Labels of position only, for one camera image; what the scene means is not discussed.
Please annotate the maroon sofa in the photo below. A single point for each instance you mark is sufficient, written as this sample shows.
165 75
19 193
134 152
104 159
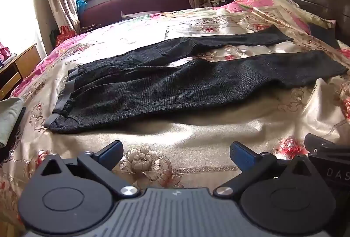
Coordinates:
136 1

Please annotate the red bag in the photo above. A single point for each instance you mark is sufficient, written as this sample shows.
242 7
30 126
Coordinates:
65 34

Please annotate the brown wooden desk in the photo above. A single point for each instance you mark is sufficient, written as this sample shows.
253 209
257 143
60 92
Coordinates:
24 64

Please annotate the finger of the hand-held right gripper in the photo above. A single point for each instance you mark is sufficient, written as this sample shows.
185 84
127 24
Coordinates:
322 145

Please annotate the dark grey plaid pants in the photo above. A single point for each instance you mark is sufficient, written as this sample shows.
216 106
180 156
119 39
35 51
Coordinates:
164 89

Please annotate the grey cloth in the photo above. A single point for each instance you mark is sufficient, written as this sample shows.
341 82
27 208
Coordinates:
9 116

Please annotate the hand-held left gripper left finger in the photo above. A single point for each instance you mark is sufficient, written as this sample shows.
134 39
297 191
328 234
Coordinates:
112 154

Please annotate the dark cloth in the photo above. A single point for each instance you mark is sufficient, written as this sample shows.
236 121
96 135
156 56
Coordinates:
325 34

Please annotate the pink plastic bag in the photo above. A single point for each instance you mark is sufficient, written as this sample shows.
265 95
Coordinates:
5 52

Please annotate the floral satin bedspread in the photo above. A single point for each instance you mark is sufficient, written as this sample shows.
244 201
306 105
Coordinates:
191 130

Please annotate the blue plastic bag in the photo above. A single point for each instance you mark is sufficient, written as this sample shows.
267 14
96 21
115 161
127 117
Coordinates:
80 5

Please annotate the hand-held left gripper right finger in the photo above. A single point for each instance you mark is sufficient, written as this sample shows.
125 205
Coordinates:
242 156

